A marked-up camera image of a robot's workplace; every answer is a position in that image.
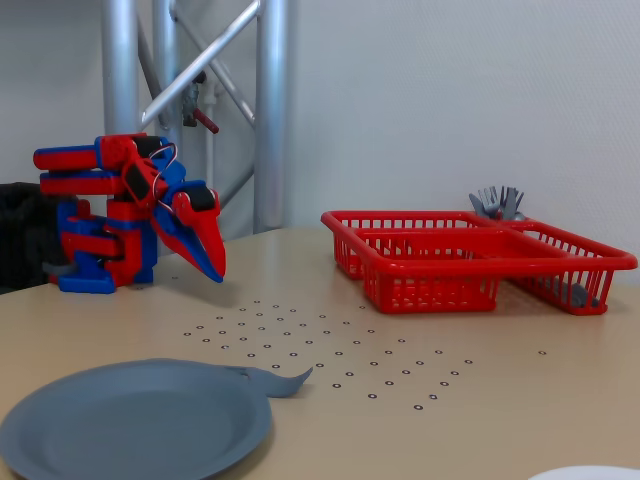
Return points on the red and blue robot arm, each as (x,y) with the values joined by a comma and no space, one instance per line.
(70,157)

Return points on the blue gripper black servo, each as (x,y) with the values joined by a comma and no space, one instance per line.
(192,220)

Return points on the grey fork standing in basket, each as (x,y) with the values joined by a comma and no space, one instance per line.
(510,205)
(481,206)
(492,200)

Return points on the aluminium truss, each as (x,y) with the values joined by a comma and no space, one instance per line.
(272,100)

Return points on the red plastic cutlery basket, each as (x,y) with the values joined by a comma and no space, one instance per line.
(435,306)

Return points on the white round disc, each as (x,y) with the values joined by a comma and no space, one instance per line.
(590,474)

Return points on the black fabric bin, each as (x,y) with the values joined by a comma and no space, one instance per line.
(20,235)

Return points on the grey cutlery lying in basket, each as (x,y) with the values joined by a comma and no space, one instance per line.
(575,295)

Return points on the grey plastic plate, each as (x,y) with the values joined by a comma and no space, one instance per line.
(135,425)

